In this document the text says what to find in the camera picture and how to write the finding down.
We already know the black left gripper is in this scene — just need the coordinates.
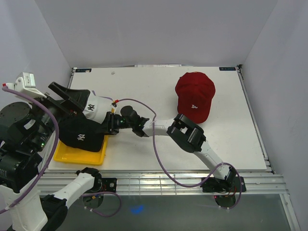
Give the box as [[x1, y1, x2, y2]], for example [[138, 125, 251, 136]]
[[28, 81, 90, 151]]

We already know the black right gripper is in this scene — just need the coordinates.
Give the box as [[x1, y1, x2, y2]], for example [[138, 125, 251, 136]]
[[95, 112, 134, 136]]

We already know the white baseball cap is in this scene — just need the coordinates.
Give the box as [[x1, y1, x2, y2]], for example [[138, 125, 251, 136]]
[[82, 92, 113, 124]]

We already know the black baseball cap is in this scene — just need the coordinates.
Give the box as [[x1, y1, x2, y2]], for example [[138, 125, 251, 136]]
[[59, 116, 105, 152]]

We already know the red baseball cap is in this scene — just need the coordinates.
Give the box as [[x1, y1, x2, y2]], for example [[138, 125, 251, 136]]
[[175, 72, 216, 124]]

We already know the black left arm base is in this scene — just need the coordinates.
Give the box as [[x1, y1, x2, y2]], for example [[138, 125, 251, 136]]
[[82, 178, 117, 209]]

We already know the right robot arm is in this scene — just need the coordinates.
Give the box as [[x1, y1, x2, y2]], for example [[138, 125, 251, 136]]
[[102, 106, 237, 192]]

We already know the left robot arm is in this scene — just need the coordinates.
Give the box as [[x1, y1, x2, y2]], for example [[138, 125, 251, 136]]
[[0, 82, 106, 231]]

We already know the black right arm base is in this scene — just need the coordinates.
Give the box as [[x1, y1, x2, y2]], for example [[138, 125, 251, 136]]
[[200, 177, 246, 209]]

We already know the yellow plastic tray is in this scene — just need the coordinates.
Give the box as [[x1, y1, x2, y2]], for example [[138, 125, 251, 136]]
[[53, 136, 109, 166]]

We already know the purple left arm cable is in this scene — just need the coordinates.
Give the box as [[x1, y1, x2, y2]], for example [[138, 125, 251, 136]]
[[0, 88, 121, 217]]

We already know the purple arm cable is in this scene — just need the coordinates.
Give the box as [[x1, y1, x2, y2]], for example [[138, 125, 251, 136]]
[[115, 98, 244, 210], [0, 88, 121, 217]]

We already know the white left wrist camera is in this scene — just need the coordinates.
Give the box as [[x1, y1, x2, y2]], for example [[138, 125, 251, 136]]
[[3, 72, 47, 98]]

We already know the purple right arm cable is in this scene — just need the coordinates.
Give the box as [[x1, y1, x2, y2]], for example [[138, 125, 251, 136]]
[[115, 98, 244, 210]]

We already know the aluminium table edge rail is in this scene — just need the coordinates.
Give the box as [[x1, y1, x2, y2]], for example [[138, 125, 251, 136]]
[[38, 170, 289, 196]]

